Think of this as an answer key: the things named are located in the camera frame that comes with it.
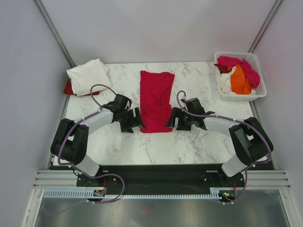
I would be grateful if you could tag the white slotted cable duct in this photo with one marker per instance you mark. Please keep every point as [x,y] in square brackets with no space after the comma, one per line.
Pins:
[213,194]

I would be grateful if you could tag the folded white t shirt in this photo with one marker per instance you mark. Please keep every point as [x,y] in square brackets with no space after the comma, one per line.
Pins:
[83,77]

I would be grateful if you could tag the orange shirt in basket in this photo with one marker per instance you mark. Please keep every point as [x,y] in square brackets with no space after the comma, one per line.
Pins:
[239,83]

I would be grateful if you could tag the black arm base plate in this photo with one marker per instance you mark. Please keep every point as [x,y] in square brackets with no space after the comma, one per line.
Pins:
[162,179]

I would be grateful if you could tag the crimson red t shirt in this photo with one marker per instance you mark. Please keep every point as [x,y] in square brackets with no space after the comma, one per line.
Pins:
[155,92]

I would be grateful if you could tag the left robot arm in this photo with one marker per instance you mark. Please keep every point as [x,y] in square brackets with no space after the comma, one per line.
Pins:
[71,139]

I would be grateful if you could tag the dark maroon shirt in basket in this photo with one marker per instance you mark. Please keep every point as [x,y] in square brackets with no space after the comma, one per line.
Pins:
[223,69]

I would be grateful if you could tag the cream white shirt in basket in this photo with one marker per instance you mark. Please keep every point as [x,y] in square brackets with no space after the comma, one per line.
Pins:
[225,81]

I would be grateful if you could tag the pink shirt in basket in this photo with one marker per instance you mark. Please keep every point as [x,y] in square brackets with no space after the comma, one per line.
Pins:
[249,73]

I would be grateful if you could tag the aluminium frame post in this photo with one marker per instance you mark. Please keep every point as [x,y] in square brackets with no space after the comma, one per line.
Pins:
[269,18]
[51,26]

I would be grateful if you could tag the left aluminium frame post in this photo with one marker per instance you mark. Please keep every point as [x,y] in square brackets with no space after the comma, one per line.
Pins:
[51,26]

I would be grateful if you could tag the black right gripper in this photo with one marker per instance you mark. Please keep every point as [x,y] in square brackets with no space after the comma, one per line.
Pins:
[177,112]

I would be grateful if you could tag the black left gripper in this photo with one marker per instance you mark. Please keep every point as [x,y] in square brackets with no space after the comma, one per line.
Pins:
[127,127]

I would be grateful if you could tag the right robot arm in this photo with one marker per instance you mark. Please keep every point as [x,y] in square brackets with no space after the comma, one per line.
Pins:
[249,139]

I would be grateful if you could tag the folded dark red t shirt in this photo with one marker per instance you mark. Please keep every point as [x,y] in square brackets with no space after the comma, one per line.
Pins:
[68,90]

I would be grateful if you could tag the right aluminium frame post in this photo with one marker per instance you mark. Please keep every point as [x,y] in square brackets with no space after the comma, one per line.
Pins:
[269,18]

